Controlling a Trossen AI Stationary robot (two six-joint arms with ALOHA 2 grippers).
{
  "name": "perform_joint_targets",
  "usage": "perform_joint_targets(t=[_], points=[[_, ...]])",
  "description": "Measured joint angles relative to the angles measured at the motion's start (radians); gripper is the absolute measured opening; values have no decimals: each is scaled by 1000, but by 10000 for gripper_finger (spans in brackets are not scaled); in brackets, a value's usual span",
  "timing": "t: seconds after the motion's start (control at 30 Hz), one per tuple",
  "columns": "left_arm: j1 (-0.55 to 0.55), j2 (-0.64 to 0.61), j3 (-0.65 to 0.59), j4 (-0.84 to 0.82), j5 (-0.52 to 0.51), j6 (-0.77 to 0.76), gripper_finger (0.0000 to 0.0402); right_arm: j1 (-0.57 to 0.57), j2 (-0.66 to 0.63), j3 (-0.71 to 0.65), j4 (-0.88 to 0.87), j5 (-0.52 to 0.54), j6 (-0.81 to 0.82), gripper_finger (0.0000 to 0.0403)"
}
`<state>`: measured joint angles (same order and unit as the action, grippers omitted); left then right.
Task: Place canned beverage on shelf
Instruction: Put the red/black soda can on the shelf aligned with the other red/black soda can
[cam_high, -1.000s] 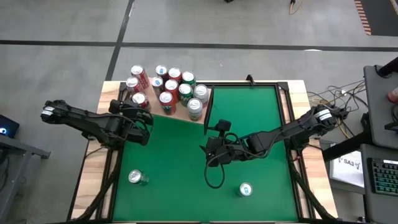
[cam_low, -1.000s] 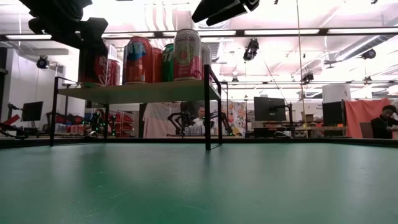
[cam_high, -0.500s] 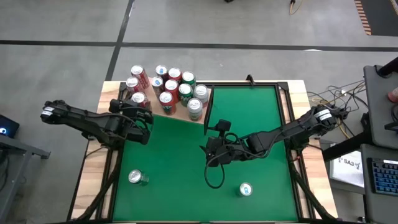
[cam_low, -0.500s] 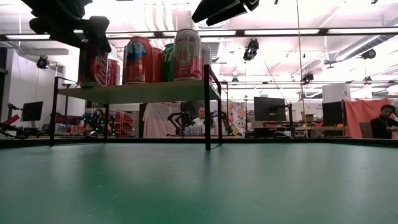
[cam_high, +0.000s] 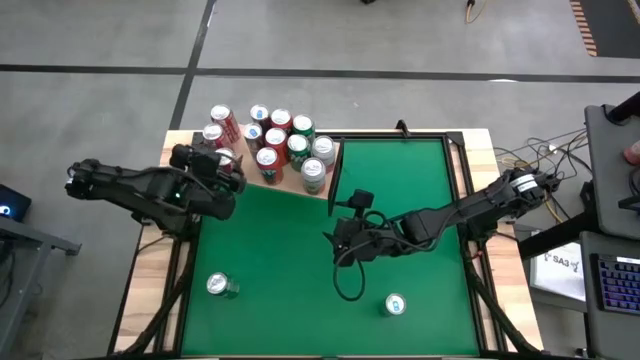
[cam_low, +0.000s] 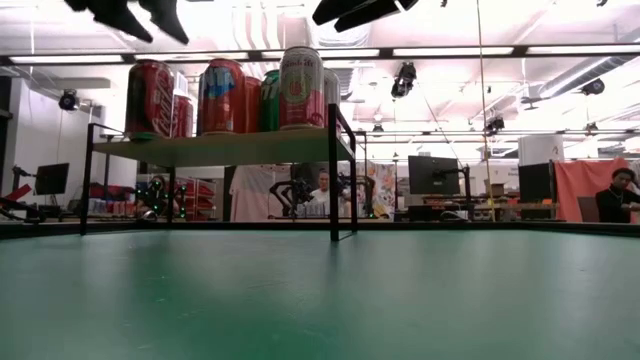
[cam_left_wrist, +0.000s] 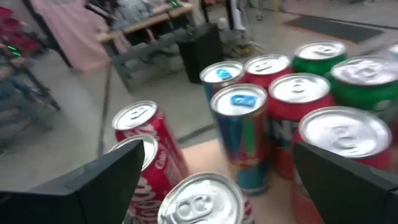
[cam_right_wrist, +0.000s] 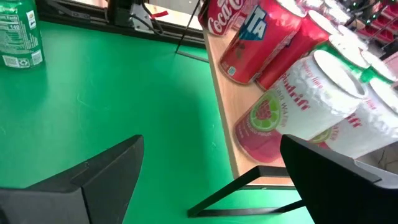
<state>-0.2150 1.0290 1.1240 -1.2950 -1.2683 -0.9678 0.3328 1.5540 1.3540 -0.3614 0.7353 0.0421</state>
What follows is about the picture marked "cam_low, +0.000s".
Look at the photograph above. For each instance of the black hanging camera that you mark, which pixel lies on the black hanging camera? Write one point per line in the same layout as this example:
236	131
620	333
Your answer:
404	80
495	124

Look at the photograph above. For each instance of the red Coca-Cola can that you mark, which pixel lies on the red Coca-Cola can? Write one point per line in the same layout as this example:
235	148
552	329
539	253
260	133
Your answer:
184	117
150	100

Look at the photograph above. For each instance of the red soda can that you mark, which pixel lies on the red soda can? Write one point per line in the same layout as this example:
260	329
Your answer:
220	100

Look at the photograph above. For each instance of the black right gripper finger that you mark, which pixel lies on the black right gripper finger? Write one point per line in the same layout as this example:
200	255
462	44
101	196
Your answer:
340	9
375	16

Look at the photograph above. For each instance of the black ceiling spotlight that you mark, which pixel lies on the black ceiling spotlight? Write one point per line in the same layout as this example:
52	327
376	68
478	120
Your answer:
593	86
68	100

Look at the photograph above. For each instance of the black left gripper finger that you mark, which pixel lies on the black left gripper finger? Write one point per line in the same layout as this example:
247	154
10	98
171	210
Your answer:
167	20
117	17

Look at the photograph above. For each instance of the orange red fabric panel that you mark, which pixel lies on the orange red fabric panel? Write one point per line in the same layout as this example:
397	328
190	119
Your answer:
575	185

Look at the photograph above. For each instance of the black monitor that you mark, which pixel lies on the black monitor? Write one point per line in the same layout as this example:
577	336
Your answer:
430	175
535	182
51	178

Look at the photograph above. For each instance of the green Sprite can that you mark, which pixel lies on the green Sprite can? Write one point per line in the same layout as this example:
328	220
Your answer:
270	102

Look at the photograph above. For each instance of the person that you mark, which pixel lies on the person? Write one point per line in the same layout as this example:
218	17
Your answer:
322	196
617	200

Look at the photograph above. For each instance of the red Fanta can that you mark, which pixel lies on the red Fanta can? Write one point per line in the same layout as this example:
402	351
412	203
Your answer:
253	107

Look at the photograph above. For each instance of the white hanging shirt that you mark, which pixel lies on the white hanging shirt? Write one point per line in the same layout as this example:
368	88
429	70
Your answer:
255	192

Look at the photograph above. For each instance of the red black background equipment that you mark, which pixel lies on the red black background equipment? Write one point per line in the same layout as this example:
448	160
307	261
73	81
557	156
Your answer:
17	193

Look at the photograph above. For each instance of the black overhead beam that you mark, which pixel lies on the black overhead beam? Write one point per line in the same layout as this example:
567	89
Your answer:
520	50

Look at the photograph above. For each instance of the red storage bins rack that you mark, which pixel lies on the red storage bins rack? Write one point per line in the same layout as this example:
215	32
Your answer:
200	197

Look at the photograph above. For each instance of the black robot green lights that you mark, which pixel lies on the black robot green lights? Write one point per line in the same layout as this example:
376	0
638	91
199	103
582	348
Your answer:
157	197

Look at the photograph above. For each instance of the wooden shelf black metal frame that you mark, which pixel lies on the wooden shelf black metal frame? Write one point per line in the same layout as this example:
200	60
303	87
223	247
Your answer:
225	149

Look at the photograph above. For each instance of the black table frame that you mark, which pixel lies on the black table frame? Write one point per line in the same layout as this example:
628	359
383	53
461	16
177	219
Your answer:
550	227

